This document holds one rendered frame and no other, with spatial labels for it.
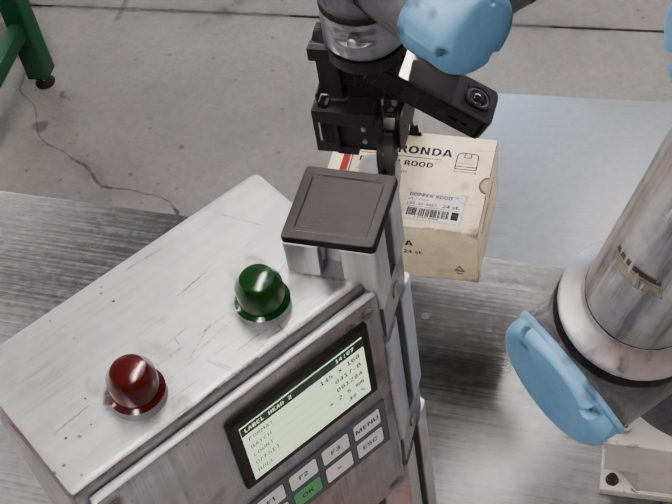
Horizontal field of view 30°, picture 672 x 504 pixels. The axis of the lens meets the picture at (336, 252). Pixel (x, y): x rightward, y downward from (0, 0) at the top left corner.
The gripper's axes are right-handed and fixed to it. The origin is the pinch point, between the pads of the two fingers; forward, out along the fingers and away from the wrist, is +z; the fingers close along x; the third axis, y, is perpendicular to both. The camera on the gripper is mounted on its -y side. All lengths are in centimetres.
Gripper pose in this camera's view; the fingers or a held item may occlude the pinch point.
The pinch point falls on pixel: (407, 191)
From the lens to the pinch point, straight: 124.7
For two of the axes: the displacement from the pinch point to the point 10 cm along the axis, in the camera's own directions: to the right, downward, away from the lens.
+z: 1.2, 6.3, 7.7
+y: -9.7, -1.1, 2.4
